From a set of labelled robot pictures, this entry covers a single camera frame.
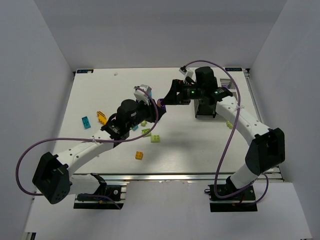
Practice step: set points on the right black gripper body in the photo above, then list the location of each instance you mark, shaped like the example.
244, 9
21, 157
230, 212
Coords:
178, 92

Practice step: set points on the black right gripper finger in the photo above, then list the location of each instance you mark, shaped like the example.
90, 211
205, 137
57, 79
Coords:
177, 85
171, 98

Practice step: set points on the yellow square lego brick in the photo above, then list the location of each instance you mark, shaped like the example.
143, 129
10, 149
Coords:
139, 155

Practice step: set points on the lime lego brick near container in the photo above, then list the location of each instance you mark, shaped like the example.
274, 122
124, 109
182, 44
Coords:
229, 125

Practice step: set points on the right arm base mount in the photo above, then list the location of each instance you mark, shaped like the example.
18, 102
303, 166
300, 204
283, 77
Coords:
243, 202

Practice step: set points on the small lime lego brick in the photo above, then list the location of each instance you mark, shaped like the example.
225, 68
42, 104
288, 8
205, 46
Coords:
144, 123

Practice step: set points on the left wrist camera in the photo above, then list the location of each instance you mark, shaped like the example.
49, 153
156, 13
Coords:
141, 93

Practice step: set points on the lime lego brick upside down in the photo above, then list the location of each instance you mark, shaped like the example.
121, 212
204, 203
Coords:
146, 132

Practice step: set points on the yellow striped lego assembly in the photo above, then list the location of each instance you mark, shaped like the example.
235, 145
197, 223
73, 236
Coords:
101, 117

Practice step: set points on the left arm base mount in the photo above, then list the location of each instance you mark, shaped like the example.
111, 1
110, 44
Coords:
105, 195

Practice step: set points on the flat teal lego plate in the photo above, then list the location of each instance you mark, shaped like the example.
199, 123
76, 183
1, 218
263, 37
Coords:
86, 122

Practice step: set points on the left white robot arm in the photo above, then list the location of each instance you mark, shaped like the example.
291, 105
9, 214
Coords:
54, 175

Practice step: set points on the white slotted container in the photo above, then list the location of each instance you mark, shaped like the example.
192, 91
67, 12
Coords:
228, 84

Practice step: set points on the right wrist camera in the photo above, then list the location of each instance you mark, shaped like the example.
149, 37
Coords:
187, 73

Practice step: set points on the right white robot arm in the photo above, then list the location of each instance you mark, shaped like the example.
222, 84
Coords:
266, 146

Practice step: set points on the aluminium table rail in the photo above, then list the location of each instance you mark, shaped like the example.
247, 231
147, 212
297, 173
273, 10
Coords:
175, 177

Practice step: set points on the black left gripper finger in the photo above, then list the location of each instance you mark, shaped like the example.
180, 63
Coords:
155, 116
154, 107

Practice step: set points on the lime lego brick with studs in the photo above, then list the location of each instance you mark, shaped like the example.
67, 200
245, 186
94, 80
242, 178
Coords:
155, 138

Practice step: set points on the black slotted container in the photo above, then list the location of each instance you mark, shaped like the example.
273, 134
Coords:
203, 109

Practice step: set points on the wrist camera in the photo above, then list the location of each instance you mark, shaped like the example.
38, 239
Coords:
141, 93
187, 73

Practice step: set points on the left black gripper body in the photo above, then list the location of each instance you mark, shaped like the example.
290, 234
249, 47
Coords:
153, 111

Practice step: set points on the purple lego brick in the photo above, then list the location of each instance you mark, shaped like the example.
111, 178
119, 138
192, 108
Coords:
161, 104

